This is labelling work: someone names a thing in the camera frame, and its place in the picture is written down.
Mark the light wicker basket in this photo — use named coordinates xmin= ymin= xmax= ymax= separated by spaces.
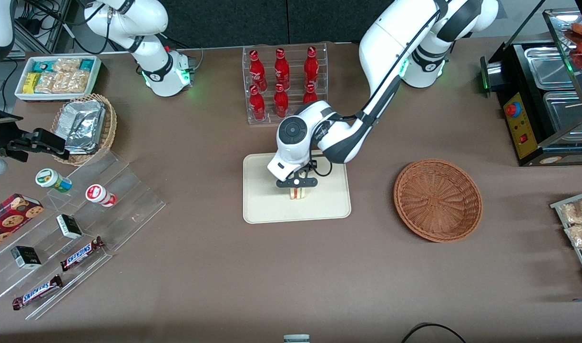
xmin=50 ymin=93 xmax=118 ymax=166

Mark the clear acrylic bottle rack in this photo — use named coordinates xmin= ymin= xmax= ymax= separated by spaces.
xmin=242 ymin=42 xmax=328 ymax=125

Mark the Snickers chocolate bar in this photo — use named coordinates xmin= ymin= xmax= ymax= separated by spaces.
xmin=12 ymin=274 xmax=63 ymax=311
xmin=60 ymin=236 xmax=105 ymax=272

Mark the steel warmer pan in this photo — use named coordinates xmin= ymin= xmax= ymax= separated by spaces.
xmin=524 ymin=45 xmax=582 ymax=91
xmin=542 ymin=91 xmax=582 ymax=135

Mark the white rectangular snack bin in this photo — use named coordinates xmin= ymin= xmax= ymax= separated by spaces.
xmin=14 ymin=56 xmax=102 ymax=102

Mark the silver foil package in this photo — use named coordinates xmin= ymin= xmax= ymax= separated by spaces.
xmin=57 ymin=100 xmax=106 ymax=125
xmin=63 ymin=117 xmax=104 ymax=154

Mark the green lidded white cup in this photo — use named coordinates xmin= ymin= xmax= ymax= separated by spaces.
xmin=35 ymin=168 xmax=73 ymax=193

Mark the metal frame shelf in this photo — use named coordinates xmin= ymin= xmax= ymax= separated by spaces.
xmin=12 ymin=0 xmax=74 ymax=57

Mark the black looped cable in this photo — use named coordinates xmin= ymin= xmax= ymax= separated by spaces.
xmin=400 ymin=323 xmax=468 ymax=343

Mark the brown wicker basket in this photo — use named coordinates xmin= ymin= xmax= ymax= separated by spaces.
xmin=393 ymin=159 xmax=483 ymax=243

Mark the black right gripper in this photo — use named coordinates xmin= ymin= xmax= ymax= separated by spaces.
xmin=0 ymin=104 xmax=70 ymax=161

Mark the clear bag of fried snacks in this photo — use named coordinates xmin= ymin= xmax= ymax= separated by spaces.
xmin=559 ymin=198 xmax=582 ymax=224
xmin=564 ymin=223 xmax=582 ymax=248

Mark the cream plastic tray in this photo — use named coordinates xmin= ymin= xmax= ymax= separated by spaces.
xmin=243 ymin=149 xmax=352 ymax=224

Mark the right arm base cable bundle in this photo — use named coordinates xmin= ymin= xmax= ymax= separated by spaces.
xmin=160 ymin=33 xmax=204 ymax=72

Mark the clear acrylic step display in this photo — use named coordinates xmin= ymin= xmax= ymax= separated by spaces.
xmin=0 ymin=150 xmax=166 ymax=321

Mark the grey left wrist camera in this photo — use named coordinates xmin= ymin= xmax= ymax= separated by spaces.
xmin=276 ymin=177 xmax=318 ymax=188

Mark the tray of packaged crackers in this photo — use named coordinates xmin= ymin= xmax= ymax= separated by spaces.
xmin=550 ymin=190 xmax=582 ymax=291

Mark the small black box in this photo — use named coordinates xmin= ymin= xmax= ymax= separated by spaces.
xmin=10 ymin=245 xmax=42 ymax=270
xmin=56 ymin=214 xmax=83 ymax=240

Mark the red lidded white cup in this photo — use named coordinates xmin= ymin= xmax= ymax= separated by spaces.
xmin=85 ymin=184 xmax=117 ymax=208

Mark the red tartan cookie box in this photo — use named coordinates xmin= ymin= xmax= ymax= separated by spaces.
xmin=0 ymin=193 xmax=44 ymax=253

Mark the clear bag of beige snacks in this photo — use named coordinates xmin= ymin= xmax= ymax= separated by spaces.
xmin=52 ymin=58 xmax=82 ymax=73
xmin=57 ymin=71 xmax=91 ymax=94
xmin=36 ymin=71 xmax=62 ymax=94

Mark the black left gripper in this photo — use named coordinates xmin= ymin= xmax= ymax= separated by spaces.
xmin=286 ymin=161 xmax=318 ymax=197

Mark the black hot food warmer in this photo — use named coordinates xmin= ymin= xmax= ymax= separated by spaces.
xmin=480 ymin=7 xmax=582 ymax=167

